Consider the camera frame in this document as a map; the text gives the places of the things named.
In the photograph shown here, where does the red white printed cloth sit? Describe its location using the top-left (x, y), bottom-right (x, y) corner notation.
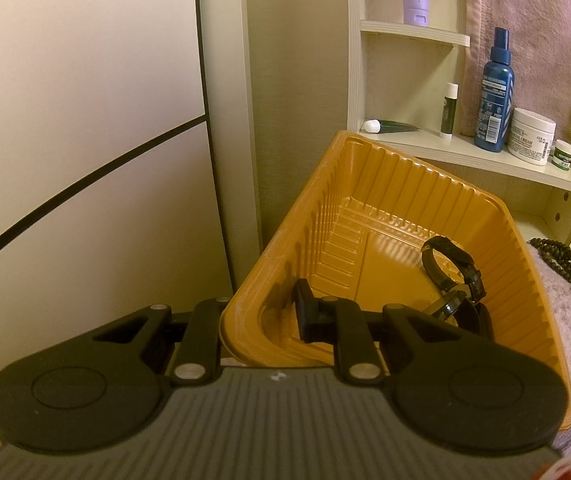
top-left (530, 442), bottom-right (571, 480)

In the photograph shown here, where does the white lip balm stick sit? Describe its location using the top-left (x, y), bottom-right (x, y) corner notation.
top-left (438, 82), bottom-right (459, 139)

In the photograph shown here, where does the cream wooden shelf unit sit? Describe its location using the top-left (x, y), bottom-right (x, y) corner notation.
top-left (346, 0), bottom-right (571, 246)

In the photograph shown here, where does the blue spray bottle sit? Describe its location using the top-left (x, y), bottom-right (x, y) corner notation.
top-left (474, 27), bottom-right (515, 153)

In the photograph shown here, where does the orange plastic tray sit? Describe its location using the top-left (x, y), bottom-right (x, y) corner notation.
top-left (220, 130), bottom-right (571, 433)

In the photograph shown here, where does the dark bead necklace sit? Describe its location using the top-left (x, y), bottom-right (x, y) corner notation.
top-left (529, 237), bottom-right (571, 291)

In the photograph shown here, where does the white cream jar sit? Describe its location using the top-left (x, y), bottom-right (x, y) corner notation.
top-left (506, 107), bottom-right (557, 167)

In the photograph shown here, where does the pink towel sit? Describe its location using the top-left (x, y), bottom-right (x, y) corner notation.
top-left (458, 0), bottom-right (571, 141)

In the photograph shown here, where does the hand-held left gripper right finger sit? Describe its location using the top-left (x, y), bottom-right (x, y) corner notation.
top-left (294, 280), bottom-right (461, 385)

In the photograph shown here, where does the black wrist watch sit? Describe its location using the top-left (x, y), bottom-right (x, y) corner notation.
top-left (420, 235), bottom-right (493, 341)

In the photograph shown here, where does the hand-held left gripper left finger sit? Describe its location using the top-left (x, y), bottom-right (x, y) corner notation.
top-left (86, 297), bottom-right (231, 387)

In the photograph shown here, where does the small green label jar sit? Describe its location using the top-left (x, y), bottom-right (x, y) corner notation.
top-left (551, 139), bottom-right (571, 173)

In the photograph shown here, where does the white wardrobe door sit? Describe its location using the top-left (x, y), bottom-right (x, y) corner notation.
top-left (0, 0), bottom-right (261, 461)

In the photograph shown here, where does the dark green small tube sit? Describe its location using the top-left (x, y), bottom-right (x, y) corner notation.
top-left (364, 118), bottom-right (422, 134)

